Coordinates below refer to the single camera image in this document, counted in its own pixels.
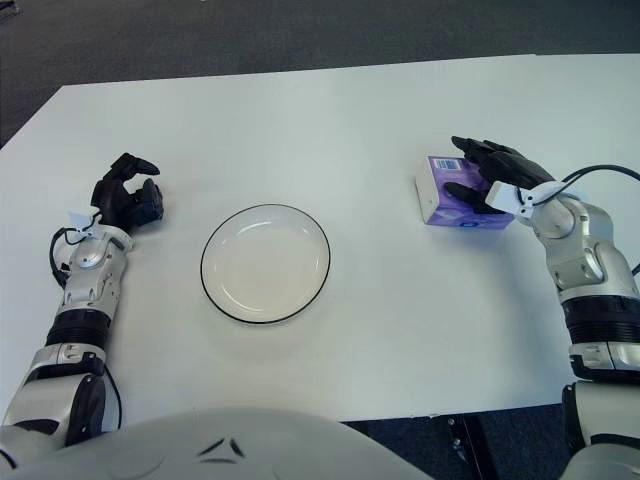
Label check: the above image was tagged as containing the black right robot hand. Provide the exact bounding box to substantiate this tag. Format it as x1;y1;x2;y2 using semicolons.
444;134;559;216

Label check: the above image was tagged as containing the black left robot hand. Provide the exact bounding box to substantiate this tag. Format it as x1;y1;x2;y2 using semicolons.
89;152;165;234

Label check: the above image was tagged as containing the black stand bar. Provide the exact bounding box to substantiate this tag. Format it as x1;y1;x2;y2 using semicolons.
446;413;501;480

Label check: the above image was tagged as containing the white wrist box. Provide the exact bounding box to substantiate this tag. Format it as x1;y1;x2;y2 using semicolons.
67;209;99;236
484;180;531;216

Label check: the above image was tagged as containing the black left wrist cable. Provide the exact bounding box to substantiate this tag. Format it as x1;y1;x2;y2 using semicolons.
48;225;84;289

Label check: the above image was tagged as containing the white plate with black rim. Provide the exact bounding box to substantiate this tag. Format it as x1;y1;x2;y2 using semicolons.
200;203;332;325

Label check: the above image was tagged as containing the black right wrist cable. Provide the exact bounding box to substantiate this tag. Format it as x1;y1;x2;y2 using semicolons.
544;164;640;201

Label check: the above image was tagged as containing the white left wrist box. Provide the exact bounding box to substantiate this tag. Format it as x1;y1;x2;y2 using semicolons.
67;209;99;236

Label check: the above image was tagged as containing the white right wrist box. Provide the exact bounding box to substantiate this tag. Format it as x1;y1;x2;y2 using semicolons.
484;180;531;216

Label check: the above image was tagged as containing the purple tissue paper pack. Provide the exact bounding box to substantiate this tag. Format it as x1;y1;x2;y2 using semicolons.
413;154;516;230

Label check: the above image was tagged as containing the grey robot torso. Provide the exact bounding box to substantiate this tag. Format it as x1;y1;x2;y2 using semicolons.
0;407;436;480

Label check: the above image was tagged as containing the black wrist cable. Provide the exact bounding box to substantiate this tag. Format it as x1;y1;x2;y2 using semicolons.
48;225;84;289
544;164;640;201

